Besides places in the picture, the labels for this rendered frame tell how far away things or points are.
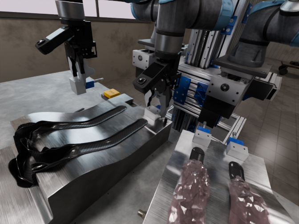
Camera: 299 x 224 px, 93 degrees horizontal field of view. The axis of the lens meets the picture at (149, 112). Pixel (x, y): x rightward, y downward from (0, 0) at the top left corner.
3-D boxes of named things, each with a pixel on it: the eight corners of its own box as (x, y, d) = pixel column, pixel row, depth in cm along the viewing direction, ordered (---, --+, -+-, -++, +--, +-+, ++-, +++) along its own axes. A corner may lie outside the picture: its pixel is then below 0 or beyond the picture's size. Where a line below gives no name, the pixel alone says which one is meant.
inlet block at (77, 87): (100, 82, 66) (99, 71, 63) (107, 86, 63) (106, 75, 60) (71, 90, 57) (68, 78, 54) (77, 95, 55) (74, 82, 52)
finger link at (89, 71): (99, 83, 56) (93, 58, 52) (85, 87, 52) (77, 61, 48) (95, 82, 58) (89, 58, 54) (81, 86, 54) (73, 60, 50)
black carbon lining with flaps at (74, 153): (122, 108, 57) (121, 86, 51) (151, 128, 49) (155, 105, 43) (8, 158, 35) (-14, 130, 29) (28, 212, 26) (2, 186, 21)
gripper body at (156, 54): (178, 89, 49) (187, 52, 42) (163, 97, 43) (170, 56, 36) (161, 82, 52) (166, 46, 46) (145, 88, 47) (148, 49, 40)
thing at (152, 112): (164, 107, 61) (167, 96, 58) (174, 113, 59) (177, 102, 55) (143, 120, 53) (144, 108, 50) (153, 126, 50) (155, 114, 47)
